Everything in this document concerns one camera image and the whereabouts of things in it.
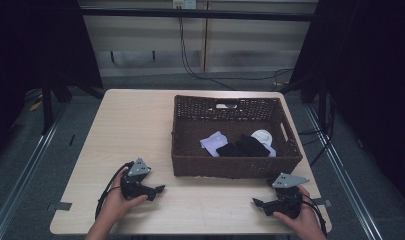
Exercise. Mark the brown woven basket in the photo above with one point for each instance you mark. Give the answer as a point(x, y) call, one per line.
point(190, 160)

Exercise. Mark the metal floor rail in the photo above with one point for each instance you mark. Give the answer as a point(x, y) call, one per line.
point(20, 186)
point(343, 173)

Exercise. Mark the black horizontal bar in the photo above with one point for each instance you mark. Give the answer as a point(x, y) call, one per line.
point(196, 14)

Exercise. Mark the white wall outlet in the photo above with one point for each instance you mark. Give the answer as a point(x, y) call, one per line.
point(185, 4)

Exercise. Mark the black curtain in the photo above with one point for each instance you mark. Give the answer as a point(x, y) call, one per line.
point(363, 83)
point(36, 43)

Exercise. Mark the person's left hand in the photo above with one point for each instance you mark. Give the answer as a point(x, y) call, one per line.
point(115, 205)

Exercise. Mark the white sock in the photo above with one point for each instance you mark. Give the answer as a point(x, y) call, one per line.
point(264, 136)

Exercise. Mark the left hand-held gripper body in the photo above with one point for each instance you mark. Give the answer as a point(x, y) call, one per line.
point(133, 186)

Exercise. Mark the pale lavender sock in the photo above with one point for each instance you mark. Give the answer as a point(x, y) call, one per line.
point(212, 142)

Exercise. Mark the black metal stand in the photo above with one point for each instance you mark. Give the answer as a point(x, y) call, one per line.
point(47, 106)

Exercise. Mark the small black floor object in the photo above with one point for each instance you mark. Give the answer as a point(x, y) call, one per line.
point(71, 140)

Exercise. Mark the grey tape strip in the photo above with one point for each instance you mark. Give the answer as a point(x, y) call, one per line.
point(322, 202)
point(60, 206)

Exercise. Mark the yellow floor object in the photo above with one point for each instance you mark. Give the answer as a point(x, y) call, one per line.
point(35, 106)

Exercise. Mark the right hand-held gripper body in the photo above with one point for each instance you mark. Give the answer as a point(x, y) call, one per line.
point(288, 203)

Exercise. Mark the black sock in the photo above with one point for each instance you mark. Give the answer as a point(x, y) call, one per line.
point(250, 146)

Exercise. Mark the person's right hand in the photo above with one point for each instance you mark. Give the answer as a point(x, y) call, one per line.
point(306, 220)

